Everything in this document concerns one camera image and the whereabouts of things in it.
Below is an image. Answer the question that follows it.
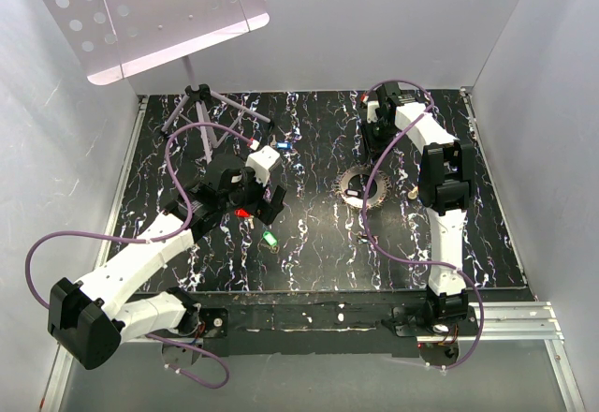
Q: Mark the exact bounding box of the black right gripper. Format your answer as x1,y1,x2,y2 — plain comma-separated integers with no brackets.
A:
359,118,399,163

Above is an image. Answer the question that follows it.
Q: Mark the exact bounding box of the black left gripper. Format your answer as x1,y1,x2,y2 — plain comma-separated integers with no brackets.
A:
219,157,285,224

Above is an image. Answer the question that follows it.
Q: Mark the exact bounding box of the key with green tag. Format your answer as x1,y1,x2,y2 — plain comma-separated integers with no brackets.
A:
260,230,280,254

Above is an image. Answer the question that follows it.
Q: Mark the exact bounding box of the key with red tag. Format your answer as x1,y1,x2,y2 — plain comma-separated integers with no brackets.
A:
235,209,255,229

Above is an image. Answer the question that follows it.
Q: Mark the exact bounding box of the metal toothed sprocket ring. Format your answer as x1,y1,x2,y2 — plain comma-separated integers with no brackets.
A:
332,164,391,214

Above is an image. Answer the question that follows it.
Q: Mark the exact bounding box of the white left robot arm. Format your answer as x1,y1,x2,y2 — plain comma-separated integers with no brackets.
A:
48,147,286,370

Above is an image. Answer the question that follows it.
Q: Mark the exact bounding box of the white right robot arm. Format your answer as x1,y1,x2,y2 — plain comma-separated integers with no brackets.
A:
360,81,475,335

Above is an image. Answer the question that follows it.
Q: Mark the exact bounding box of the key with blue tag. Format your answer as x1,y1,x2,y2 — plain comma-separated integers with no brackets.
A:
270,136,293,152

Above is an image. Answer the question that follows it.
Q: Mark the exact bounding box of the white perforated music stand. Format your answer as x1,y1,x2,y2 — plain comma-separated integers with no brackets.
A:
19,0,277,165

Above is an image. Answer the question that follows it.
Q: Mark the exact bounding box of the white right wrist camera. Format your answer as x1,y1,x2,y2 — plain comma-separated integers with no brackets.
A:
364,98,379,124

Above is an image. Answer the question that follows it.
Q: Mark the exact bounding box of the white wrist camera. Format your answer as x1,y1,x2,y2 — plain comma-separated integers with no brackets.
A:
364,98,379,124
245,146,281,186

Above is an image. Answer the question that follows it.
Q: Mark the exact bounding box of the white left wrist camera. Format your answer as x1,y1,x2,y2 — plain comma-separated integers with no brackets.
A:
245,146,281,186

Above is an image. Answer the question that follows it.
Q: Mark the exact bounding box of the aluminium front rail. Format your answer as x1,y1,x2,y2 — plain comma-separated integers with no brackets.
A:
416,302,585,411

